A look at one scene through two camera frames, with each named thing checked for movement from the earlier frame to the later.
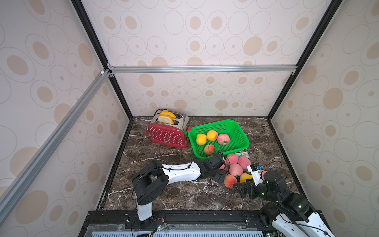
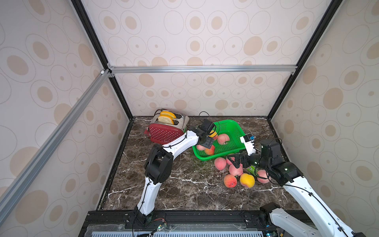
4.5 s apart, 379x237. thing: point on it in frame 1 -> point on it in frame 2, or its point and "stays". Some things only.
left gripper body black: [213, 172] -> [203, 141]
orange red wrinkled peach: [230, 180] stays
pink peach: [233, 158] stays
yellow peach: [212, 135] stays
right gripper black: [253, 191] -> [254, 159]
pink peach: [223, 139] stays
